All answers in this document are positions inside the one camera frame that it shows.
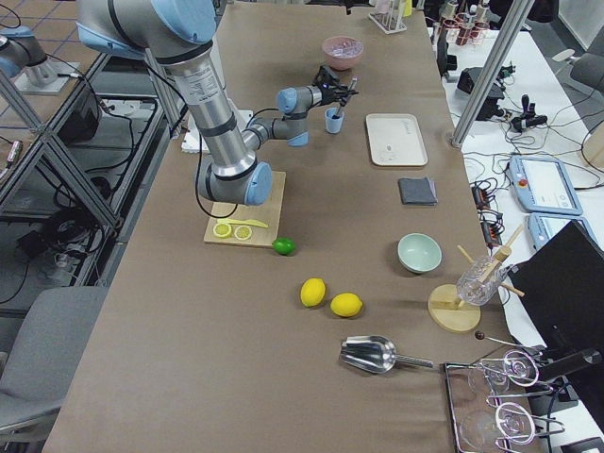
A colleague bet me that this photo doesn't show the green lime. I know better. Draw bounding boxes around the green lime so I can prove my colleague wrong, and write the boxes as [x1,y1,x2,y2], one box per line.
[272,237,296,256]

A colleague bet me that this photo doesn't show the pink bowl of ice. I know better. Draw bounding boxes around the pink bowl of ice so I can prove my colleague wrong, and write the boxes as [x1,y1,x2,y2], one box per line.
[322,36,364,71]

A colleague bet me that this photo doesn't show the cream rabbit tray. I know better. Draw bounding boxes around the cream rabbit tray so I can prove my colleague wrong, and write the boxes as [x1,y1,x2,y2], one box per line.
[365,113,428,167]

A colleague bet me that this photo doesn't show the orange plug hub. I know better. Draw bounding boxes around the orange plug hub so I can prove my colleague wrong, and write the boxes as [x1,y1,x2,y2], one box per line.
[471,187,493,210]
[480,221,502,248]

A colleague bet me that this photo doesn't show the black monitor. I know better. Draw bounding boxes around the black monitor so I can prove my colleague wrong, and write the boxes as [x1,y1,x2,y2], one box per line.
[508,220,604,378]

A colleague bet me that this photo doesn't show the clear glass on stand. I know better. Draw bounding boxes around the clear glass on stand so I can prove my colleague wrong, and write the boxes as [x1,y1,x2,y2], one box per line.
[456,256,507,307]

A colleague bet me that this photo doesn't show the steel ice scoop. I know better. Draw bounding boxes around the steel ice scoop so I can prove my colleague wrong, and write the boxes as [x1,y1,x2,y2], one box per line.
[340,335,434,374]

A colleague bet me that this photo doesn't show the grey chair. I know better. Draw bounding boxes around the grey chair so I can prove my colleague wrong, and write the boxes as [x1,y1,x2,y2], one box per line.
[1,286,109,442]

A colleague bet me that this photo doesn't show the blue teach pendant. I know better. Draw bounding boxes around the blue teach pendant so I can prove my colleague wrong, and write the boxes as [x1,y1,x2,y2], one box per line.
[528,212,596,251]
[507,155,583,216]

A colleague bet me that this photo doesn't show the light blue plastic cup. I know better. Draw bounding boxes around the light blue plastic cup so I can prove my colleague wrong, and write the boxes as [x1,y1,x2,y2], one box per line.
[324,108,344,134]

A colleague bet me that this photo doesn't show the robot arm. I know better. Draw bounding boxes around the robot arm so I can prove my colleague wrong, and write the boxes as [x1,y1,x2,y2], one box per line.
[76,0,357,206]

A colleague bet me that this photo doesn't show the grey folded cloth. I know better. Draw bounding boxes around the grey folded cloth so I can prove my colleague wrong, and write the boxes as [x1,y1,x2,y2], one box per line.
[397,176,438,206]

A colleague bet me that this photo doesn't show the yellow plastic knife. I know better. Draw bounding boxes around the yellow plastic knife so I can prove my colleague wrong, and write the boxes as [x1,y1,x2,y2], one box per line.
[216,218,269,228]

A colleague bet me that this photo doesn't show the wooden cup stand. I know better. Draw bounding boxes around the wooden cup stand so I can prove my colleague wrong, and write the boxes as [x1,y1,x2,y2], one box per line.
[428,225,525,333]

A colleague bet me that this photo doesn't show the lemon half slice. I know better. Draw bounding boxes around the lemon half slice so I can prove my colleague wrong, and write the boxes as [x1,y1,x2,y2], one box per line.
[233,225,253,241]
[212,223,233,239]

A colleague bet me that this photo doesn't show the mint green bowl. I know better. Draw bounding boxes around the mint green bowl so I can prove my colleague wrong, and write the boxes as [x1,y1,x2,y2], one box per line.
[397,233,443,274]

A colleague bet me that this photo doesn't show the aluminium frame post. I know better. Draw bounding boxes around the aluminium frame post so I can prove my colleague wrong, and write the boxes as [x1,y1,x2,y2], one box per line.
[451,0,534,148]

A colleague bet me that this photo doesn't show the yellow lemon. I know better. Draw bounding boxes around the yellow lemon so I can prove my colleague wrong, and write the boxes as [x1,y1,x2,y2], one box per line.
[300,277,327,308]
[330,293,363,318]

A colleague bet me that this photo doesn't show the steel muddler with black tip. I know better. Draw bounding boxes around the steel muddler with black tip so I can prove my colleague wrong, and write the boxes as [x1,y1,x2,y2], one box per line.
[331,75,358,119]

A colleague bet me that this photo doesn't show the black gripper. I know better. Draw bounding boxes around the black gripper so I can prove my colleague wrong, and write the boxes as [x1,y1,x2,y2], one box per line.
[312,65,359,107]

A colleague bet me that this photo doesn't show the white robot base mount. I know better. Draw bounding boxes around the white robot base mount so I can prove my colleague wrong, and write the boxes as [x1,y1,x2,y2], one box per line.
[180,108,255,157]

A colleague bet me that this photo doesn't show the black wire glass rack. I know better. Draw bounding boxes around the black wire glass rack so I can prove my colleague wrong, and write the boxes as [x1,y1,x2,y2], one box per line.
[443,348,565,452]

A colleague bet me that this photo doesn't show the wooden cutting board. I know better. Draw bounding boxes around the wooden cutting board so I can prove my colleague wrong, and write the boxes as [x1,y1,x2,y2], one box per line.
[204,171,286,248]

